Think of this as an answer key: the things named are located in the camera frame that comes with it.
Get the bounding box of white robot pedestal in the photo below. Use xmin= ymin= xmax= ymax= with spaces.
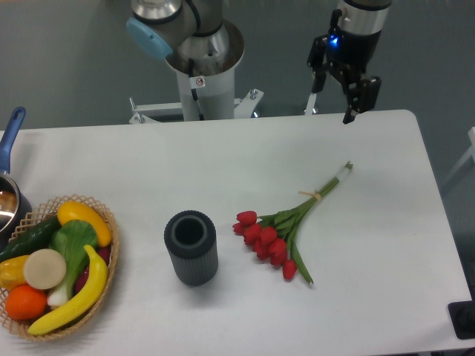
xmin=126 ymin=19 xmax=264 ymax=121

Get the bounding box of woven wicker basket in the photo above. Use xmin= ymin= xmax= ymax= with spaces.
xmin=1 ymin=194 xmax=120 ymax=342

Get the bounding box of beige round disc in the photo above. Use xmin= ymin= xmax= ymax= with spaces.
xmin=23 ymin=248 xmax=66 ymax=290

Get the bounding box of yellow squash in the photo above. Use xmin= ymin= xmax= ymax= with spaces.
xmin=57 ymin=200 xmax=112 ymax=248

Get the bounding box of red fruit in basket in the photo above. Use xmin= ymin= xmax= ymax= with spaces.
xmin=74 ymin=246 xmax=111 ymax=294

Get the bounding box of yellow bell pepper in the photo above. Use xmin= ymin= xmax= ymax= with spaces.
xmin=1 ymin=255 xmax=29 ymax=290

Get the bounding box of orange fruit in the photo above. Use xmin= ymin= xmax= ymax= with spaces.
xmin=5 ymin=284 xmax=47 ymax=320

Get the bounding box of white furniture leg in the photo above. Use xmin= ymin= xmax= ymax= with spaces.
xmin=439 ymin=127 xmax=474 ymax=197

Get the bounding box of green bok choy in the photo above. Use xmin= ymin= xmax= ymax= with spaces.
xmin=47 ymin=220 xmax=98 ymax=309

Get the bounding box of dark grey ribbed vase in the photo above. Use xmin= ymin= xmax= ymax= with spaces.
xmin=164 ymin=210 xmax=219 ymax=286

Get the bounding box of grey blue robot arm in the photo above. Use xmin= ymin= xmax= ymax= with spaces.
xmin=126 ymin=1 xmax=391 ymax=124

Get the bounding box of blue handled saucepan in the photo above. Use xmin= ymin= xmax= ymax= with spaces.
xmin=1 ymin=107 xmax=32 ymax=251

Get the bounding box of yellow banana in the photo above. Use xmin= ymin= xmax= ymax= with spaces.
xmin=27 ymin=245 xmax=108 ymax=336

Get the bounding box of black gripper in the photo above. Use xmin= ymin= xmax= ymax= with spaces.
xmin=307 ymin=30 xmax=381 ymax=125

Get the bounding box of red tulip bouquet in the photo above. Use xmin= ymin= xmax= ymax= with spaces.
xmin=232 ymin=162 xmax=353 ymax=284

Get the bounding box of black device at table edge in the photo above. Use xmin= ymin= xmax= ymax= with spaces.
xmin=448 ymin=300 xmax=474 ymax=340

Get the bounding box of green cucumber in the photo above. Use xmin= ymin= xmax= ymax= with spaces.
xmin=1 ymin=215 xmax=61 ymax=262

